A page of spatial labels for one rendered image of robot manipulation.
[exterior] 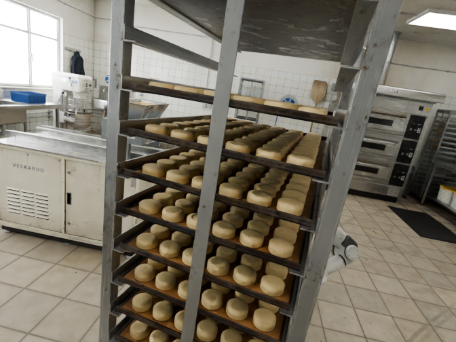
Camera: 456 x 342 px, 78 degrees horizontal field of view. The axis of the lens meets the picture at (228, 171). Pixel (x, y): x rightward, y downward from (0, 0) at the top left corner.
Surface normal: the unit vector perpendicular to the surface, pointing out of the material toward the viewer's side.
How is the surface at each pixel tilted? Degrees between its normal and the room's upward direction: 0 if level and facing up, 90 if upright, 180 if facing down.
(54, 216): 90
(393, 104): 90
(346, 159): 90
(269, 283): 0
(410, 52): 90
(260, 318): 0
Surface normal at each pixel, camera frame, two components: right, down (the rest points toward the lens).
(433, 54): -0.14, 0.25
